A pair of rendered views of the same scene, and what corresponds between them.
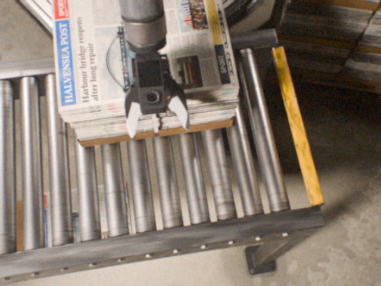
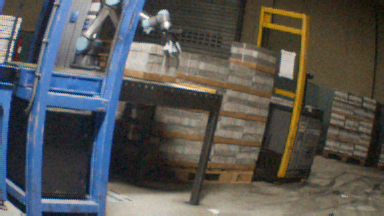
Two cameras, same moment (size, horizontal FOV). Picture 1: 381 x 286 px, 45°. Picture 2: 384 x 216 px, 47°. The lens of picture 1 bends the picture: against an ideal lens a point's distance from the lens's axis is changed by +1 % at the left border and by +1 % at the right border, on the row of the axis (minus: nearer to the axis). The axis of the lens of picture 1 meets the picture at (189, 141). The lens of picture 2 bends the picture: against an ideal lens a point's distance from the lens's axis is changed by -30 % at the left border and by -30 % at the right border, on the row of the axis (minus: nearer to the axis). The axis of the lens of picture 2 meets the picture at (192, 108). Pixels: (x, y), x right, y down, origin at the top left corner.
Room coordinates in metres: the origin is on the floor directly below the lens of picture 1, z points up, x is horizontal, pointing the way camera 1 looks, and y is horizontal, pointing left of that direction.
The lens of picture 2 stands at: (-2.36, 2.91, 0.89)
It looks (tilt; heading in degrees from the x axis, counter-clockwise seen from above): 3 degrees down; 311
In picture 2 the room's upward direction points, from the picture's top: 12 degrees clockwise
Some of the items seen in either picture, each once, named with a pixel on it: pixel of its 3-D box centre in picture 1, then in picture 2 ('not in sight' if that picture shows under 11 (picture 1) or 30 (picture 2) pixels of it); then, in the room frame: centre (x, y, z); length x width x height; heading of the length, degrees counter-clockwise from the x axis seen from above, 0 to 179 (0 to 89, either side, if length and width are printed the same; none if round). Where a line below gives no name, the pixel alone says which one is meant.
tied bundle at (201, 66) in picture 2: not in sight; (201, 69); (1.07, -1.05, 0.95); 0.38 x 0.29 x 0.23; 171
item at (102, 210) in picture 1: (84, 220); (110, 195); (0.37, 0.42, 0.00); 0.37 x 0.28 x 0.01; 100
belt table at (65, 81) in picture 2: not in sight; (35, 74); (0.20, 1.39, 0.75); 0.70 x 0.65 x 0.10; 100
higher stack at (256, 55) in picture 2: not in sight; (244, 113); (0.97, -1.64, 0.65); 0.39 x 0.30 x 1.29; 171
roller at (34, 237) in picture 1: (32, 159); not in sight; (0.36, 0.39, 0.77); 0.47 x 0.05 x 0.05; 10
